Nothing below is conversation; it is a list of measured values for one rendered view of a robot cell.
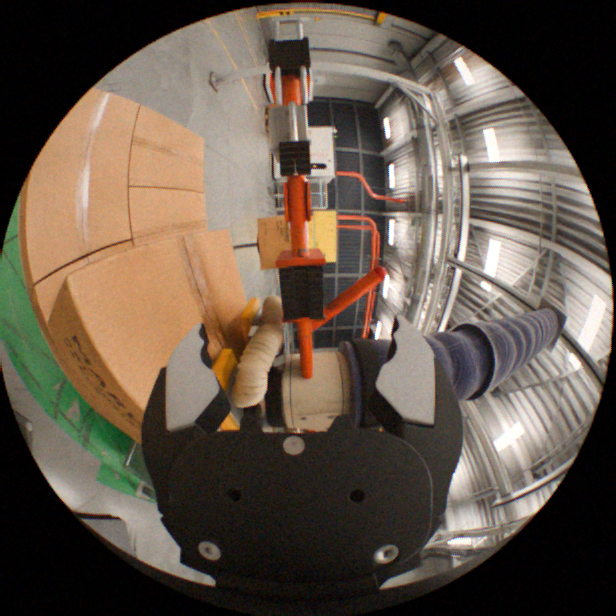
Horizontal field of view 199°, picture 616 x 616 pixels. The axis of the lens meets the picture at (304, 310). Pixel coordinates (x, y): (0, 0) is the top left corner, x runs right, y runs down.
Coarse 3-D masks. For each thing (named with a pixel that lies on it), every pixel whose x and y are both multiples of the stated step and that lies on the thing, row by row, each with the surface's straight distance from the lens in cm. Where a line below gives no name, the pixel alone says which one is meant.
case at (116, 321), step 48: (192, 240) 33; (96, 288) 21; (144, 288) 24; (192, 288) 31; (240, 288) 48; (96, 336) 20; (144, 336) 23; (240, 336) 44; (96, 384) 34; (144, 384) 23
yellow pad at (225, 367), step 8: (224, 352) 28; (232, 352) 28; (216, 360) 27; (224, 360) 26; (232, 360) 28; (216, 368) 26; (224, 368) 26; (232, 368) 28; (224, 376) 26; (232, 376) 27; (224, 384) 26; (232, 384) 27; (232, 400) 27; (232, 408) 27; (240, 408) 30; (248, 408) 31; (256, 408) 30; (232, 416) 28; (240, 416) 30; (256, 416) 31; (224, 424) 27; (232, 424) 29
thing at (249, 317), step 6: (252, 300) 42; (258, 300) 43; (246, 306) 40; (252, 306) 39; (258, 306) 43; (246, 312) 37; (252, 312) 38; (258, 312) 42; (240, 318) 36; (246, 318) 35; (252, 318) 38; (246, 324) 36; (252, 324) 38; (246, 330) 37; (246, 336) 38; (246, 342) 39
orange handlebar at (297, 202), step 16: (288, 80) 31; (288, 96) 28; (288, 176) 22; (304, 176) 22; (288, 192) 22; (304, 192) 22; (288, 208) 22; (304, 208) 22; (304, 224) 21; (304, 240) 21; (304, 256) 22; (304, 336) 26; (304, 352) 28; (304, 368) 31
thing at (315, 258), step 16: (288, 256) 23; (320, 256) 22; (288, 272) 20; (304, 272) 21; (320, 272) 20; (288, 288) 21; (304, 288) 22; (320, 288) 21; (288, 304) 22; (304, 304) 23; (320, 304) 22; (288, 320) 23; (304, 320) 24; (320, 320) 24
